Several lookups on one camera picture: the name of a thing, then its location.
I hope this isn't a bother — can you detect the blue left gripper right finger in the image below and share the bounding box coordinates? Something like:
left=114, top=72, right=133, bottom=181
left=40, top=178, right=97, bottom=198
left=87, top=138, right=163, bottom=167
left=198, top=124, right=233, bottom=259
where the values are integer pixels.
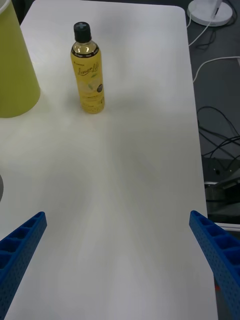
left=188, top=210, right=240, bottom=320

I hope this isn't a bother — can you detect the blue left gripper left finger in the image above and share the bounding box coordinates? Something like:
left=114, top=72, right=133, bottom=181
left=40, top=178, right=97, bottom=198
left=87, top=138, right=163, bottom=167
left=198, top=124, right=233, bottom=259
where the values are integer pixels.
left=0, top=211, right=48, bottom=320

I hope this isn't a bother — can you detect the yellow bottle with black cap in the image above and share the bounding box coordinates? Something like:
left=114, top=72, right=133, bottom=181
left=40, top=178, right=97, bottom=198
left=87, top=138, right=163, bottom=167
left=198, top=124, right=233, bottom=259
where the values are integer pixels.
left=70, top=21, right=106, bottom=115

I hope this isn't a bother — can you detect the black robot base box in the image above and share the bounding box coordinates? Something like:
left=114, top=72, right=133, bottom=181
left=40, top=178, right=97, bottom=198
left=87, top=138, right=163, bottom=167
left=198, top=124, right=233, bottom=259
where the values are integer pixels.
left=201, top=157, right=240, bottom=217

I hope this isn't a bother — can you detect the yellow-green plastic bin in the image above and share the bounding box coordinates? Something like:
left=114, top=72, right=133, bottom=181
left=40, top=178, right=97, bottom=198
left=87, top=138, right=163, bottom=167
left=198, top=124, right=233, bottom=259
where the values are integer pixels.
left=0, top=0, right=41, bottom=119

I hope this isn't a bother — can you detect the white round stand base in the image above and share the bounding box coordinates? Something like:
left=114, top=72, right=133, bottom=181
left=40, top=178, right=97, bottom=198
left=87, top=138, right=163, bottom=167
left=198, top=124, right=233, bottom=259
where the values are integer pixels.
left=186, top=0, right=234, bottom=27

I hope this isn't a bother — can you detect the black cable bundle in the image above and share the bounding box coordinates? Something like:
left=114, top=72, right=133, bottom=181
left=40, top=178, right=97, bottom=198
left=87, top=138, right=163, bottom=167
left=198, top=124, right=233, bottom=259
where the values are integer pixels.
left=197, top=106, right=240, bottom=166

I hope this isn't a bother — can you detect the thin white cable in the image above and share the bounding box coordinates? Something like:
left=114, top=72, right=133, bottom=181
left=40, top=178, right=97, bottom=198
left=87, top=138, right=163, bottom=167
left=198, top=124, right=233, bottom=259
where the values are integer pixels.
left=185, top=11, right=212, bottom=48

